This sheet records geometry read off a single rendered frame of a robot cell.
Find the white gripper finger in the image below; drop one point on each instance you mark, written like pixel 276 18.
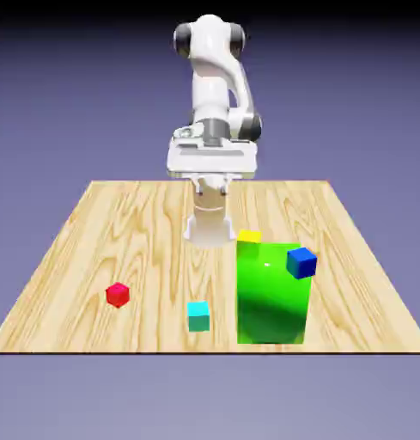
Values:
pixel 224 185
pixel 199 185

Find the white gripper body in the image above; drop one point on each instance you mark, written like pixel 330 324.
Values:
pixel 211 163

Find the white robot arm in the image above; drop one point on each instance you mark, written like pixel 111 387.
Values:
pixel 209 68

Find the small yellow cube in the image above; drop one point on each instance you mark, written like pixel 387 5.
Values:
pixel 249 236

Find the small blue cube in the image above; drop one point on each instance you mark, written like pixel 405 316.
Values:
pixel 301 263

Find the small cyan cube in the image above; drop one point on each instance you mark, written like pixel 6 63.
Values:
pixel 198 316

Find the small red cube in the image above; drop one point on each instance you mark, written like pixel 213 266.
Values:
pixel 117 295

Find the large green box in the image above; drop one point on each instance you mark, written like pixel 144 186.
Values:
pixel 268 302

